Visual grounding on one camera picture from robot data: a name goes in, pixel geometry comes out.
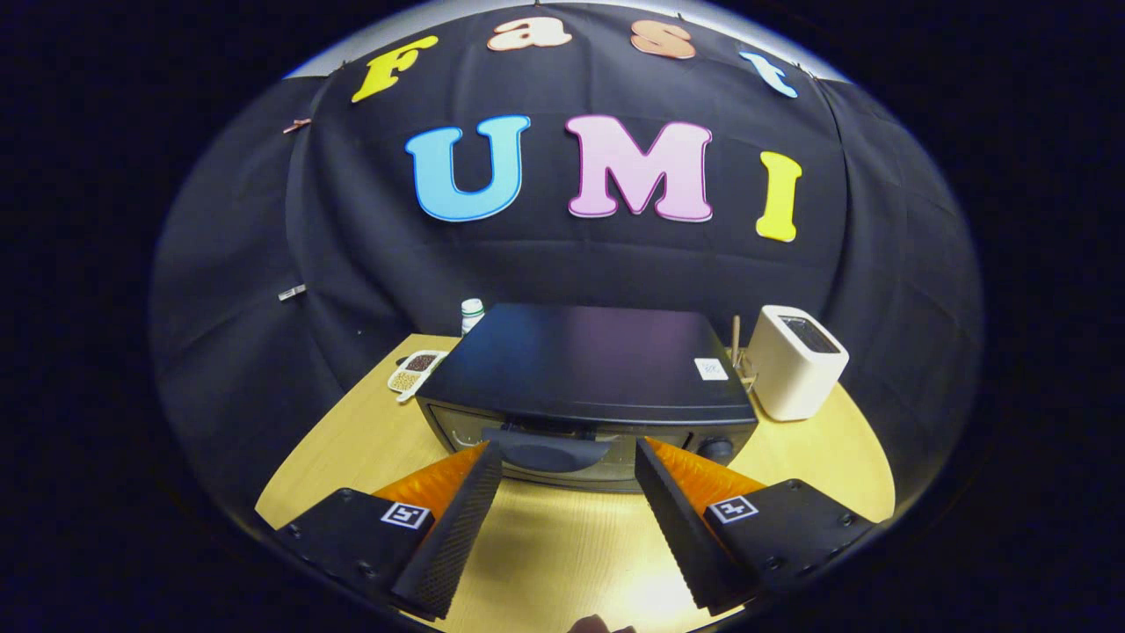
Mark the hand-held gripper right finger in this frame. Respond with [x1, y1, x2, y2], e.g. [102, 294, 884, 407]
[633, 437, 876, 616]

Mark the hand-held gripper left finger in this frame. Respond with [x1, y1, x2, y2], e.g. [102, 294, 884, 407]
[272, 440, 505, 622]

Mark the black toaster oven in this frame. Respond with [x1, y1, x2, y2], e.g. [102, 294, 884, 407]
[416, 303, 759, 493]

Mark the white pop-up toaster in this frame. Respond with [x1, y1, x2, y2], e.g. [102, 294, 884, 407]
[745, 305, 850, 423]

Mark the white divided snack dish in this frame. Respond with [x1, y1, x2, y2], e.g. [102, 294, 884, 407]
[388, 350, 449, 404]

